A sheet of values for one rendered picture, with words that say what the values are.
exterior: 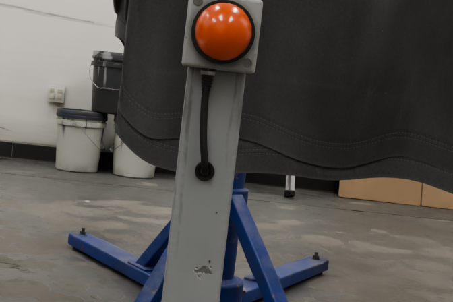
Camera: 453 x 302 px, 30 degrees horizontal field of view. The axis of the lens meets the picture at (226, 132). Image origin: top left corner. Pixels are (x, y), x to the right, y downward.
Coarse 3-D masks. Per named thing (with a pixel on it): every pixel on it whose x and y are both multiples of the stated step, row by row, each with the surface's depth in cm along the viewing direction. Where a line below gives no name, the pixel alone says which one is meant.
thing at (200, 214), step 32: (192, 0) 56; (256, 0) 56; (256, 32) 57; (192, 64) 56; (224, 64) 57; (192, 96) 58; (224, 96) 58; (192, 128) 58; (224, 128) 58; (192, 160) 58; (224, 160) 58; (192, 192) 58; (224, 192) 58; (192, 224) 58; (224, 224) 58; (192, 256) 58; (192, 288) 58
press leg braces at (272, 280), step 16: (240, 208) 214; (240, 224) 212; (160, 240) 244; (240, 240) 211; (256, 240) 209; (144, 256) 251; (160, 256) 249; (256, 256) 205; (160, 272) 200; (256, 272) 205; (272, 272) 204; (144, 288) 197; (160, 288) 197; (272, 288) 200
